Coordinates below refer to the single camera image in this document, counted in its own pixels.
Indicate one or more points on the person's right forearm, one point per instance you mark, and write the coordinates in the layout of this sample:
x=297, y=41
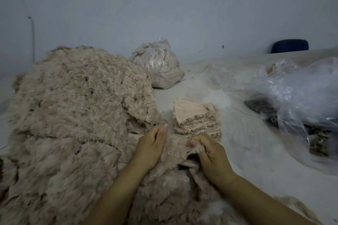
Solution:
x=269, y=206

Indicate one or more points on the blue chair back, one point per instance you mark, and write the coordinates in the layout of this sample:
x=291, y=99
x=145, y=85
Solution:
x=290, y=46

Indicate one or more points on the beige fur pile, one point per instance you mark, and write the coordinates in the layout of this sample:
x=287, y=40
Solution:
x=272, y=68

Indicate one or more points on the person's right hand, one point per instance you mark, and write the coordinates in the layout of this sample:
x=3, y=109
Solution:
x=214, y=160

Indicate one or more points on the person's left hand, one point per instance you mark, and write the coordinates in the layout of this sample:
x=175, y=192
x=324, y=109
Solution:
x=149, y=148

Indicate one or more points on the large clear plastic bag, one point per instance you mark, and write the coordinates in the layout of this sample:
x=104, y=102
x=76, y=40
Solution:
x=306, y=98

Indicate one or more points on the clear bag of beige scraps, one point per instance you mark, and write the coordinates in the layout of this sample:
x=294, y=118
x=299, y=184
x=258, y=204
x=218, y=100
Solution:
x=157, y=64

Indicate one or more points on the stack of sorted beige pieces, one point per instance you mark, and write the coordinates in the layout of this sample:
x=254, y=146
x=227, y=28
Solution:
x=195, y=116

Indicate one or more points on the large pile beige fabric scraps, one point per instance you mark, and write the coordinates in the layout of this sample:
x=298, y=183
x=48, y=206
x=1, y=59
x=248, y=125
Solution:
x=79, y=132

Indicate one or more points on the person's left forearm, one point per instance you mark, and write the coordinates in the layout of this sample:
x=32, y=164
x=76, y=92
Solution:
x=116, y=201

